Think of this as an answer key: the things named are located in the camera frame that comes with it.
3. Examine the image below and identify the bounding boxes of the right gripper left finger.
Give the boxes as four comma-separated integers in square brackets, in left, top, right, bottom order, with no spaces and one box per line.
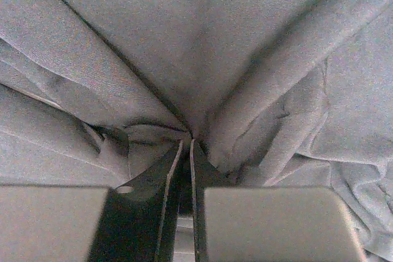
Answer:
[1,142,184,261]

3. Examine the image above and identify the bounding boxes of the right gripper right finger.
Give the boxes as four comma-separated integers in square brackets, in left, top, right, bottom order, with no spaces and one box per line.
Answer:
[190,141,366,261]

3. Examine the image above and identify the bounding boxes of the black trousers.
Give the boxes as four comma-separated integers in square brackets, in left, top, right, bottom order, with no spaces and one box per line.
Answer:
[1,0,392,261]

